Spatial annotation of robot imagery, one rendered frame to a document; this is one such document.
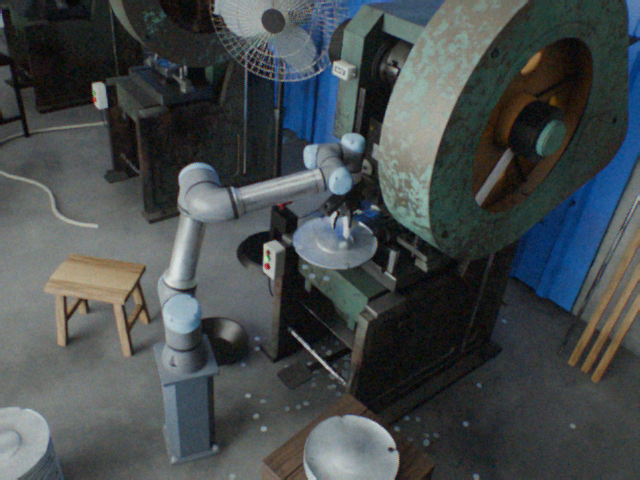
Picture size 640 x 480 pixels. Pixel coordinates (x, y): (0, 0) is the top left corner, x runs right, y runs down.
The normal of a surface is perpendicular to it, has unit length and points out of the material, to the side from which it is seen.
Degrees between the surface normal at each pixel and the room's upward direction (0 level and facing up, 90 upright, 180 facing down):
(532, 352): 0
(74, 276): 0
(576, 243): 90
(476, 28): 44
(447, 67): 59
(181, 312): 7
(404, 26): 90
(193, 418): 90
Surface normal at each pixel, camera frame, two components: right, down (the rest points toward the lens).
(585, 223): -0.78, 0.31
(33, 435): 0.08, -0.81
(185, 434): 0.37, 0.57
